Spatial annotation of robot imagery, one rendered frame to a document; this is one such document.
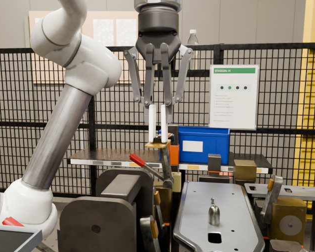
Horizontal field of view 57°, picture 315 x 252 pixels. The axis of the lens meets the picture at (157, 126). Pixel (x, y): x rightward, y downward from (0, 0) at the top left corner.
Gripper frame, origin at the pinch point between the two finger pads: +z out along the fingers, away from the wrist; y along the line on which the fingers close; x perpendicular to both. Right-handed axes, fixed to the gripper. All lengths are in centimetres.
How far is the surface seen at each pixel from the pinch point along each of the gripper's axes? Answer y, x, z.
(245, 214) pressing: 20.1, 29.8, 29.0
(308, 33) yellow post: 53, 94, -33
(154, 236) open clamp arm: -1.1, 1.8, 23.5
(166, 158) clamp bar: -3.4, 33.3, 14.1
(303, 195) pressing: 41, 48, 28
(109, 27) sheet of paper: -96, 248, -76
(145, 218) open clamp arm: -3.2, 2.2, 19.9
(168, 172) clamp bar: -2.8, 33.5, 18.7
